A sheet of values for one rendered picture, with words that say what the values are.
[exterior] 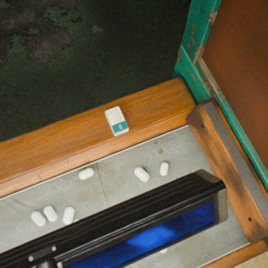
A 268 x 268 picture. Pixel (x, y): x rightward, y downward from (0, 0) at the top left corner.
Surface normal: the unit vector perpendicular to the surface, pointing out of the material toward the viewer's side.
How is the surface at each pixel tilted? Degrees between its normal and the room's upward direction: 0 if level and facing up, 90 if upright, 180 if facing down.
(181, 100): 0
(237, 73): 90
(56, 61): 0
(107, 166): 0
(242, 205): 66
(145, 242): 58
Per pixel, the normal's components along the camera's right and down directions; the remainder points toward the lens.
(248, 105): -0.92, 0.36
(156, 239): 0.36, 0.53
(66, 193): 0.04, -0.37
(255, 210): -0.82, 0.17
